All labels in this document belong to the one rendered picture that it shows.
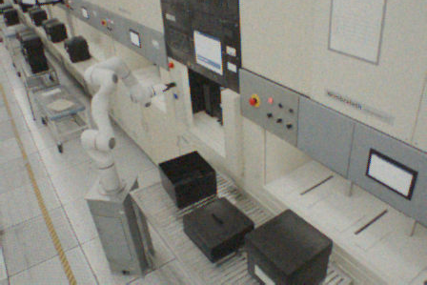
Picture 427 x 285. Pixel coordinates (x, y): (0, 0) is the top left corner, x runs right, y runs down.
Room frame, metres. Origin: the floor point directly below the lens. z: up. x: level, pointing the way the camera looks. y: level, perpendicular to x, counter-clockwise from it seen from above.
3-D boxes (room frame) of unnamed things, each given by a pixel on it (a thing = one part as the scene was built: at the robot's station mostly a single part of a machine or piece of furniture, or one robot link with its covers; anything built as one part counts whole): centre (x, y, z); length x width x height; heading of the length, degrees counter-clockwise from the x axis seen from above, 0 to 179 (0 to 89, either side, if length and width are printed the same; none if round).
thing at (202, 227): (1.47, 0.02, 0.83); 0.29 x 0.29 x 0.13; 33
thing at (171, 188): (1.87, 0.19, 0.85); 0.28 x 0.28 x 0.17; 26
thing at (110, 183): (1.96, 0.71, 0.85); 0.19 x 0.19 x 0.18
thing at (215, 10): (2.44, -0.30, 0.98); 0.95 x 0.88 x 1.95; 121
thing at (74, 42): (4.60, 1.66, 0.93); 0.30 x 0.28 x 0.26; 28
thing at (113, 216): (1.96, 0.71, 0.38); 0.28 x 0.28 x 0.76; 76
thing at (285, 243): (1.15, -0.29, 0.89); 0.29 x 0.29 x 0.25; 33
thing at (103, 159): (1.97, 0.74, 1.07); 0.19 x 0.12 x 0.24; 64
